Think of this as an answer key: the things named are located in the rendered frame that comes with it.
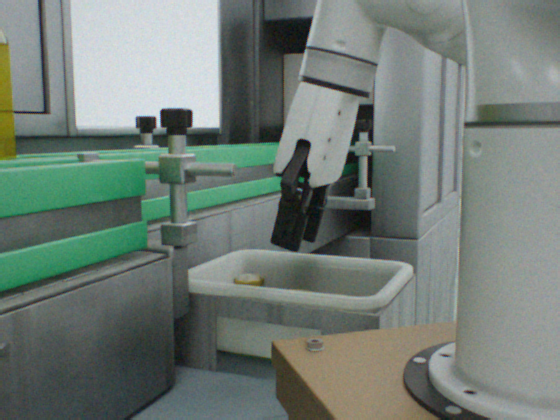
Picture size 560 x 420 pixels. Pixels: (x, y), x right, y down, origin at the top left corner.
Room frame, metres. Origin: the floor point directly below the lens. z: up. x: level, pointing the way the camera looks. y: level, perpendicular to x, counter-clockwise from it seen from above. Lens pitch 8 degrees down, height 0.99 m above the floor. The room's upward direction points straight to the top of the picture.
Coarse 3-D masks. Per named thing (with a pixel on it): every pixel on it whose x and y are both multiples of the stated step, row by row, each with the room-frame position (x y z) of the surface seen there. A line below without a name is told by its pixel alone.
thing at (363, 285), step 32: (224, 256) 0.70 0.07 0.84; (256, 256) 0.73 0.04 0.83; (288, 256) 0.72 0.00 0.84; (320, 256) 0.70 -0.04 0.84; (192, 288) 0.58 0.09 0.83; (224, 288) 0.57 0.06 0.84; (256, 288) 0.56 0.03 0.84; (288, 288) 0.71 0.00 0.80; (320, 288) 0.70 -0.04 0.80; (352, 288) 0.68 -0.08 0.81; (384, 288) 0.56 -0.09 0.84
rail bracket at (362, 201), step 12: (360, 120) 1.13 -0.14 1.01; (360, 132) 1.14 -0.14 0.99; (360, 144) 1.13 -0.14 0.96; (360, 156) 1.14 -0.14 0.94; (360, 168) 1.14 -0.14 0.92; (360, 180) 1.14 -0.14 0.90; (360, 192) 1.13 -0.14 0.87; (336, 204) 1.14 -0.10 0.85; (348, 204) 1.13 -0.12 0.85; (360, 204) 1.13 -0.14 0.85; (372, 204) 1.14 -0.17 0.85
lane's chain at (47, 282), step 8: (120, 256) 0.52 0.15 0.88; (128, 256) 0.52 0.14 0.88; (136, 256) 0.52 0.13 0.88; (96, 264) 0.49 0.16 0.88; (104, 264) 0.49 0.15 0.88; (112, 264) 0.49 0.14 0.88; (72, 272) 0.46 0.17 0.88; (80, 272) 0.46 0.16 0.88; (88, 272) 0.46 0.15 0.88; (40, 280) 0.43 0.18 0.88; (48, 280) 0.43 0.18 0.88; (56, 280) 0.43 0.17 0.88; (64, 280) 0.44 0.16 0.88; (16, 288) 0.41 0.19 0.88; (24, 288) 0.41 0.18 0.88; (32, 288) 0.41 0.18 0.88; (40, 288) 0.41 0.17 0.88; (0, 296) 0.39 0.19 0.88; (8, 296) 0.39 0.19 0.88; (16, 296) 0.39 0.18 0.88
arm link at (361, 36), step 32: (320, 0) 0.60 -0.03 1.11; (352, 0) 0.58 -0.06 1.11; (384, 0) 0.56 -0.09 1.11; (416, 0) 0.54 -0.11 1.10; (448, 0) 0.53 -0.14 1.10; (320, 32) 0.60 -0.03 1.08; (352, 32) 0.58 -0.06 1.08; (384, 32) 0.60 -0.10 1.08; (416, 32) 0.56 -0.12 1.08; (448, 32) 0.56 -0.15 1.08
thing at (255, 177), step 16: (352, 144) 1.46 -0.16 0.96; (0, 160) 0.51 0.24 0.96; (16, 160) 0.52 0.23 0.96; (112, 160) 0.64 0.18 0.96; (208, 160) 0.82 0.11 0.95; (224, 160) 0.86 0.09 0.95; (240, 160) 0.91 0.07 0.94; (256, 160) 0.96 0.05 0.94; (272, 160) 1.02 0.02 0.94; (352, 160) 1.47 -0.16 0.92; (368, 160) 1.61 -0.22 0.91; (208, 176) 0.83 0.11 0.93; (240, 176) 0.92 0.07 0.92; (256, 176) 0.97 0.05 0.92; (272, 176) 1.03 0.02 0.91; (160, 192) 0.72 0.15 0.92; (192, 192) 0.78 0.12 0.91; (208, 192) 0.82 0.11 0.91; (224, 192) 0.86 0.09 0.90; (240, 192) 0.91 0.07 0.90; (256, 192) 0.96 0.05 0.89; (144, 208) 0.68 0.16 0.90; (160, 208) 0.71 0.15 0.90; (192, 208) 0.78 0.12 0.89
